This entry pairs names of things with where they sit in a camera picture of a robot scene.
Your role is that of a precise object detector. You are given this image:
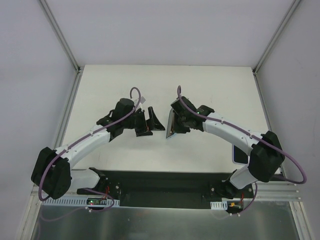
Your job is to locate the phone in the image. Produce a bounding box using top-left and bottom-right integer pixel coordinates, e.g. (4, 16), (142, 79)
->
(166, 108), (178, 139)
(232, 145), (250, 165)

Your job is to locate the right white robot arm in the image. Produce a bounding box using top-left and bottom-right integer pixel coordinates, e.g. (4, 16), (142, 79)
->
(170, 96), (285, 199)

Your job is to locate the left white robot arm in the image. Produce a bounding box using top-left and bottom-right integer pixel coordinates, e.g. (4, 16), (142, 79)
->
(31, 98), (165, 200)

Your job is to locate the phone in purple case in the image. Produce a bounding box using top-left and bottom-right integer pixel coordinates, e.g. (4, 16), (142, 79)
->
(232, 145), (250, 165)

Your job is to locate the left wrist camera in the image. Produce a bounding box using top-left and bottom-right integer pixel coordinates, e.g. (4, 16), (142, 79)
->
(140, 96), (146, 104)

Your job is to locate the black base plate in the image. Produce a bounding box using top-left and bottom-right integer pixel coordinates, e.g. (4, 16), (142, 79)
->
(76, 168), (258, 208)

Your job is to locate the left aluminium frame post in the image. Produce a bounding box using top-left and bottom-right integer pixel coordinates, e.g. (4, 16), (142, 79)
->
(37, 0), (81, 74)

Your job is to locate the aluminium frame post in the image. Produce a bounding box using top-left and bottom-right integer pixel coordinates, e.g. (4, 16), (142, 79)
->
(37, 0), (81, 74)
(252, 0), (303, 76)

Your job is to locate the right white cable duct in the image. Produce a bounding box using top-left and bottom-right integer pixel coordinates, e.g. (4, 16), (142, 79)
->
(210, 201), (228, 211)

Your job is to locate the white cable duct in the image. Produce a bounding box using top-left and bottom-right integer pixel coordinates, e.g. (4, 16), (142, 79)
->
(42, 196), (120, 208)
(210, 201), (228, 211)

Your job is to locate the aluminium front rail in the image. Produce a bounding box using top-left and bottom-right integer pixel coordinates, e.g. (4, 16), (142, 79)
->
(255, 180), (302, 202)

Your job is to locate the left white cable duct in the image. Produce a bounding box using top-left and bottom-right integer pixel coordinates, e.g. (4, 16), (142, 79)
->
(42, 196), (120, 208)

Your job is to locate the right aluminium frame post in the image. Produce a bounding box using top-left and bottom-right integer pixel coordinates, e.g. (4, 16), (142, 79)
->
(252, 0), (303, 76)

